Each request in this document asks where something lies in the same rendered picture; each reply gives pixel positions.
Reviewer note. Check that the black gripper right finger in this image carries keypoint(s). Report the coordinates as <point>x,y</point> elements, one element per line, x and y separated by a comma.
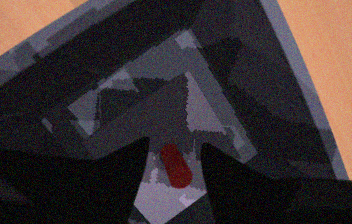
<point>241,195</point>

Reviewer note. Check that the dark red peg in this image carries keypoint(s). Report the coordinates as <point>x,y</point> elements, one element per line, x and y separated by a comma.
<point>179,174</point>

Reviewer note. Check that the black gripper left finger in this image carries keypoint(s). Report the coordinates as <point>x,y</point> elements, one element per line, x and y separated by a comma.
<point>103,191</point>

